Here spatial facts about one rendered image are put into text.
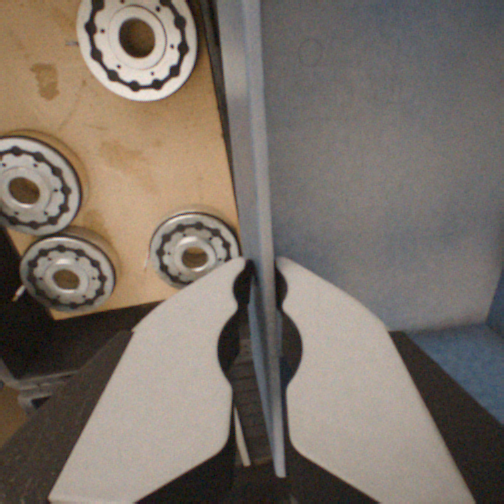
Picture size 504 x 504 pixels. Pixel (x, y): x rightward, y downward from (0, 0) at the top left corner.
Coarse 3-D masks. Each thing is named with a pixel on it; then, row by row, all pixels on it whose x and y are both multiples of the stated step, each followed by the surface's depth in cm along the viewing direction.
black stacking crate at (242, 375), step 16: (240, 368) 56; (240, 384) 58; (256, 384) 58; (240, 400) 60; (256, 400) 60; (240, 416) 62; (256, 416) 62; (256, 432) 64; (256, 448) 67; (240, 464) 68; (256, 464) 68; (272, 464) 67; (240, 480) 66; (256, 480) 65; (272, 480) 65; (240, 496) 63; (256, 496) 63; (272, 496) 63; (288, 496) 62
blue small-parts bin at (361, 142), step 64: (256, 0) 7; (320, 0) 13; (384, 0) 13; (448, 0) 14; (256, 64) 8; (320, 64) 14; (384, 64) 14; (448, 64) 15; (256, 128) 9; (320, 128) 15; (384, 128) 16; (448, 128) 16; (256, 192) 9; (320, 192) 17; (384, 192) 17; (448, 192) 18; (256, 256) 11; (320, 256) 18; (384, 256) 19; (448, 256) 20; (256, 320) 15; (384, 320) 21; (448, 320) 22
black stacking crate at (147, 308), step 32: (0, 224) 41; (0, 256) 40; (0, 288) 39; (0, 320) 38; (32, 320) 44; (64, 320) 48; (96, 320) 47; (128, 320) 46; (32, 352) 43; (64, 352) 42; (96, 352) 41
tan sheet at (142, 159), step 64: (0, 0) 31; (64, 0) 32; (192, 0) 33; (0, 64) 33; (64, 64) 34; (0, 128) 36; (64, 128) 37; (128, 128) 37; (192, 128) 38; (128, 192) 41; (192, 192) 41; (128, 256) 44
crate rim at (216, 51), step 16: (208, 0) 26; (208, 16) 25; (208, 32) 26; (224, 80) 27; (224, 96) 28; (224, 112) 28; (224, 128) 29; (240, 336) 40; (0, 352) 37; (0, 368) 38; (80, 368) 40; (16, 384) 39; (32, 384) 40; (48, 384) 40
